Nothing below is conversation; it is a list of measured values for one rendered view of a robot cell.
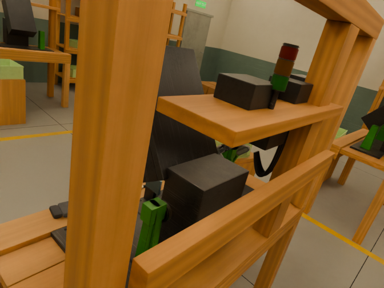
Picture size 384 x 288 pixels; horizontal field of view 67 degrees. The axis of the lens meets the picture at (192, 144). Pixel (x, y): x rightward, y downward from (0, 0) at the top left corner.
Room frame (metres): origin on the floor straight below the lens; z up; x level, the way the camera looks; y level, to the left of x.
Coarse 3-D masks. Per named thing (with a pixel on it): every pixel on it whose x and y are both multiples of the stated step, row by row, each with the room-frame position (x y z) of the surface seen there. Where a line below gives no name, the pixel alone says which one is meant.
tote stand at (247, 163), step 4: (252, 156) 2.38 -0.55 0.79; (236, 160) 2.21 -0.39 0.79; (240, 160) 2.23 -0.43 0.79; (244, 160) 2.25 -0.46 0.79; (248, 160) 2.29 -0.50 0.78; (252, 160) 2.33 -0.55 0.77; (240, 164) 2.23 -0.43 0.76; (244, 164) 2.27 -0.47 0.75; (248, 164) 2.30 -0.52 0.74; (252, 164) 2.35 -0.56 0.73; (244, 168) 2.28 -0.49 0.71; (248, 168) 2.32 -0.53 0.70; (252, 168) 2.36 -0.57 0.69; (252, 172) 2.37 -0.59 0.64
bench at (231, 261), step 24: (288, 216) 1.38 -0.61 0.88; (48, 240) 0.83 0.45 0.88; (240, 240) 1.09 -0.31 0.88; (264, 240) 1.13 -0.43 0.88; (288, 240) 1.50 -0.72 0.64; (0, 264) 0.69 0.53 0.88; (24, 264) 0.71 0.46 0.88; (48, 264) 0.73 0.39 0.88; (216, 264) 0.91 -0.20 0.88; (240, 264) 0.94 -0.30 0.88; (264, 264) 1.54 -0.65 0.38
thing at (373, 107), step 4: (380, 88) 6.58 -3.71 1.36; (380, 92) 6.60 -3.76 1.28; (376, 96) 6.62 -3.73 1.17; (380, 96) 6.63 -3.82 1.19; (376, 100) 6.60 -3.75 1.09; (380, 100) 6.93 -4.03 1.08; (372, 104) 6.63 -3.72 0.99; (376, 104) 6.61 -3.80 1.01; (372, 108) 6.61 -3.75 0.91; (376, 108) 6.94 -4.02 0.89; (368, 112) 6.59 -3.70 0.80; (364, 124) 6.61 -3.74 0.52; (364, 128) 6.59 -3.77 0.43
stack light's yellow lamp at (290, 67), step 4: (280, 60) 0.88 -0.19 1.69; (284, 60) 0.88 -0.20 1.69; (276, 64) 0.90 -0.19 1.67; (280, 64) 0.88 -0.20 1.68; (284, 64) 0.87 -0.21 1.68; (288, 64) 0.87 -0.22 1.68; (292, 64) 0.88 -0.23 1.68; (276, 68) 0.89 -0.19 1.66; (280, 68) 0.88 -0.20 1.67; (284, 68) 0.87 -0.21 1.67; (288, 68) 0.87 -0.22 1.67; (292, 68) 0.88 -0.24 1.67; (276, 72) 0.88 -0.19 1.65; (280, 72) 0.88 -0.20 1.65; (284, 72) 0.87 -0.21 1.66; (288, 72) 0.88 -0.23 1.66; (284, 76) 0.87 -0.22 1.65; (288, 76) 0.88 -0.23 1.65
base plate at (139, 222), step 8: (160, 192) 1.30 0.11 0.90; (248, 192) 1.51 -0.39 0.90; (144, 200) 1.20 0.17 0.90; (136, 224) 1.01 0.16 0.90; (56, 232) 0.86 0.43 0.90; (64, 232) 0.87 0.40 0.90; (136, 232) 0.96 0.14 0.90; (56, 240) 0.83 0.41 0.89; (64, 240) 0.83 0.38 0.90; (136, 240) 0.92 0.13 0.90; (64, 248) 0.79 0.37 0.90; (136, 248) 0.87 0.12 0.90; (128, 272) 0.75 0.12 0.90; (128, 280) 0.72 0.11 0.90
